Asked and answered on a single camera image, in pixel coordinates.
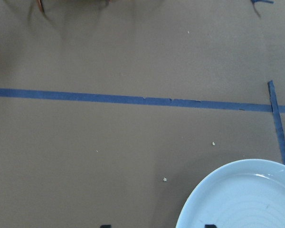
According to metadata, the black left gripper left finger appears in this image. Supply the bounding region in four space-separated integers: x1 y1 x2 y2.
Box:
100 224 112 228

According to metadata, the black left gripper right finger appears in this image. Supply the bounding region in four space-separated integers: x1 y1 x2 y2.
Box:
204 224 216 228

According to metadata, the light blue plate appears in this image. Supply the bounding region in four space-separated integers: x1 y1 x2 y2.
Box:
176 159 285 228

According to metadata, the copper wire bottle rack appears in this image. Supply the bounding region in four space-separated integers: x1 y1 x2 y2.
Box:
36 0 45 13

